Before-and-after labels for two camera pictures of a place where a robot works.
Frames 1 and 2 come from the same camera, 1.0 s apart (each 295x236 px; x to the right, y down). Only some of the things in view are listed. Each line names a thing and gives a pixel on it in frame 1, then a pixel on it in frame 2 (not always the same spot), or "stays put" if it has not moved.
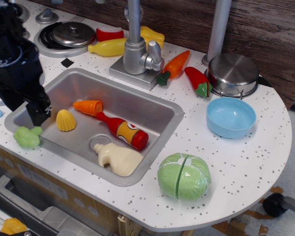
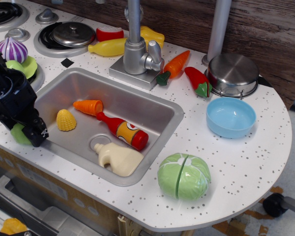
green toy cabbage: x=183 y=176 stays put
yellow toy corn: x=64 y=121 stays put
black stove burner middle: x=44 y=42 stays put
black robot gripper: x=22 y=77 → x=14 y=102
